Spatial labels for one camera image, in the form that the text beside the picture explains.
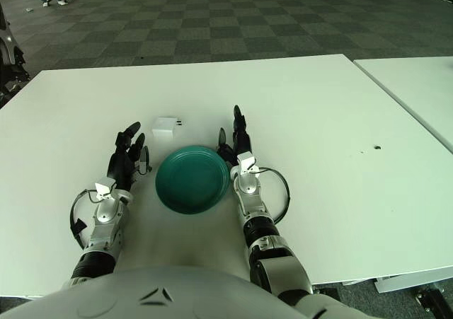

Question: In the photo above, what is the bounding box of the green round plate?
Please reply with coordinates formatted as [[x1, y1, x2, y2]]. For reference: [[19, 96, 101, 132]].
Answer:
[[154, 145, 230, 216]]

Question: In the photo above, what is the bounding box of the white table frame beam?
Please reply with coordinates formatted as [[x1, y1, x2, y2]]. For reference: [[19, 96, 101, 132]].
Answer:
[[374, 274, 453, 295]]

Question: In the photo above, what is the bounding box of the black table foot caster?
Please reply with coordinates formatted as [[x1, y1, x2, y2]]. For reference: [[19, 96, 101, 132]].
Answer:
[[415, 285, 449, 315]]

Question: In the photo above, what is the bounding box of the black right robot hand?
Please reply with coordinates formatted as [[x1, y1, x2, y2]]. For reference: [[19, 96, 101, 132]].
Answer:
[[215, 105, 254, 168]]

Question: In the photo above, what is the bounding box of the white charger block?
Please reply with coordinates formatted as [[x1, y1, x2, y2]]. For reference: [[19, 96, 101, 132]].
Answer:
[[151, 117, 183, 140]]

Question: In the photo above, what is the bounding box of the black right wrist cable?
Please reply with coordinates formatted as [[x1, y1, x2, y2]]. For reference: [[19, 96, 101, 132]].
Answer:
[[256, 166, 291, 226]]

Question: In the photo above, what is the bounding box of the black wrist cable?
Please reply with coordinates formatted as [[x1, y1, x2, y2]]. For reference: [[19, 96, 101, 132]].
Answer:
[[69, 190, 99, 250], [256, 166, 291, 226]]

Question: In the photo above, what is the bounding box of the silver robot torso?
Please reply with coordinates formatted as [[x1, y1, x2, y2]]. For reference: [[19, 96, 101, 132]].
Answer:
[[0, 265, 355, 319]]

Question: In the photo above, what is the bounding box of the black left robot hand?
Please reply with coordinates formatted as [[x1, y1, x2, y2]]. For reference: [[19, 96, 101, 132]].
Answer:
[[107, 121, 153, 192]]

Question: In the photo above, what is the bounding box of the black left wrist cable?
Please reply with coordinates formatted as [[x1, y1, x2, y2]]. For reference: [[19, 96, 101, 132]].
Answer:
[[69, 190, 99, 250]]

